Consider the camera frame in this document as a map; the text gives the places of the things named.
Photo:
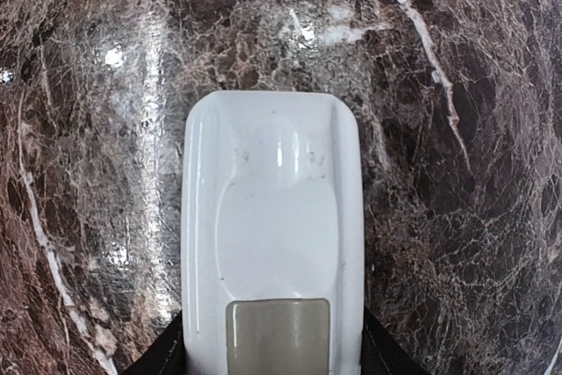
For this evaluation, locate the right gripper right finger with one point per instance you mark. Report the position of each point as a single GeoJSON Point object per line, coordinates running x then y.
{"type": "Point", "coordinates": [381, 354]}

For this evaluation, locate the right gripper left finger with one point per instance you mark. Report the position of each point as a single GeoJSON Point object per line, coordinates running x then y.
{"type": "Point", "coordinates": [166, 355]}

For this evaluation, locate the grey battery cover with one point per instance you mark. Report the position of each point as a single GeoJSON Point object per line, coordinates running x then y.
{"type": "Point", "coordinates": [278, 336]}

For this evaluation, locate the white remote control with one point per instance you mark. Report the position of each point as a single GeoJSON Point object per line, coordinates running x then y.
{"type": "Point", "coordinates": [272, 208]}

